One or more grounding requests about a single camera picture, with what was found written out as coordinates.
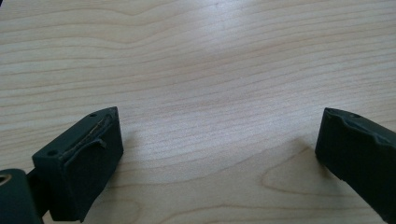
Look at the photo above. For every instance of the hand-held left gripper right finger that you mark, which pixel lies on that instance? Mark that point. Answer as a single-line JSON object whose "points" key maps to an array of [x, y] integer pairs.
{"points": [[361, 155]]}

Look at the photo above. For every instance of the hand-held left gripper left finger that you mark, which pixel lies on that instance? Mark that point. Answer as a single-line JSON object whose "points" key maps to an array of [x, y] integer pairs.
{"points": [[84, 168]]}

